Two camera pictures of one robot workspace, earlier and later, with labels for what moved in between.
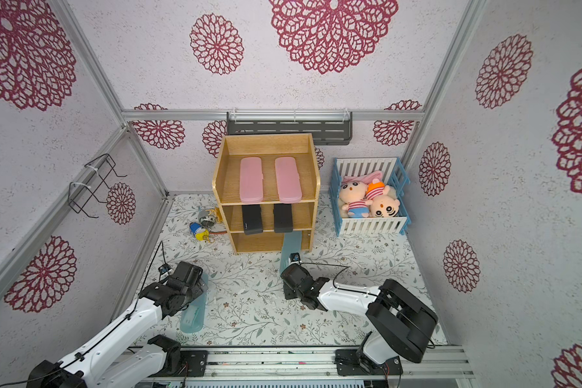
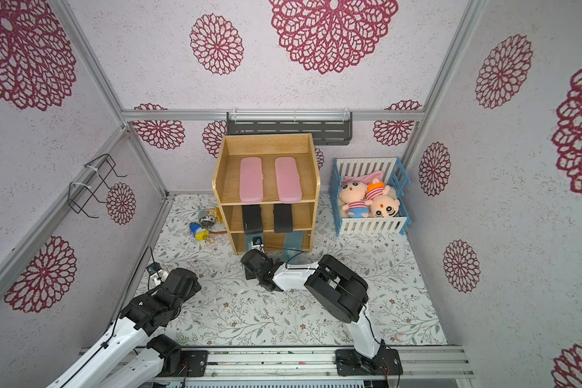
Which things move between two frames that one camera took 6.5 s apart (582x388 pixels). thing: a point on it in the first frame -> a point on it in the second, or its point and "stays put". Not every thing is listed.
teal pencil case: [293, 242] stays put
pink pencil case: [288, 177] stays put
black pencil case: [283, 217] stays put
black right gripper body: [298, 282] -> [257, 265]
